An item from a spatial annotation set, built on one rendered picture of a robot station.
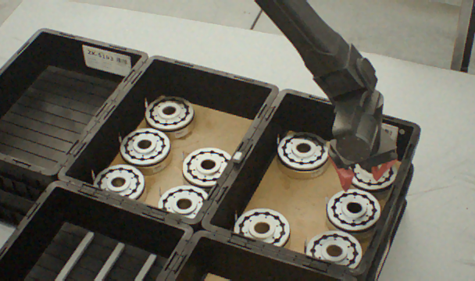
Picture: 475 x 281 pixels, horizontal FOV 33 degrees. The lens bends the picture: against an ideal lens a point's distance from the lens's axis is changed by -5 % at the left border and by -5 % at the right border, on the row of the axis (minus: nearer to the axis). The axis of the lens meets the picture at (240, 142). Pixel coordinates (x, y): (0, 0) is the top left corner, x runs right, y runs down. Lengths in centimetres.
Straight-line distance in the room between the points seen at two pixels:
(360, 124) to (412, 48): 209
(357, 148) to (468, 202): 58
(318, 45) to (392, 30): 220
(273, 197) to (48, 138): 51
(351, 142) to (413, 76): 85
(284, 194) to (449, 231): 38
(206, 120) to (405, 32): 180
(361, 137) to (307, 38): 17
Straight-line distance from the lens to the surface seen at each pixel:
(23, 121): 185
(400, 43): 339
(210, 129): 175
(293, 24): 124
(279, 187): 163
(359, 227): 153
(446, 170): 188
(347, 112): 130
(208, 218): 145
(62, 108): 185
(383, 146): 142
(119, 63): 184
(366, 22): 348
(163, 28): 226
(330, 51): 127
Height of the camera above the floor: 203
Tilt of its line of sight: 44 degrees down
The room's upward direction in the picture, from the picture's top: 2 degrees counter-clockwise
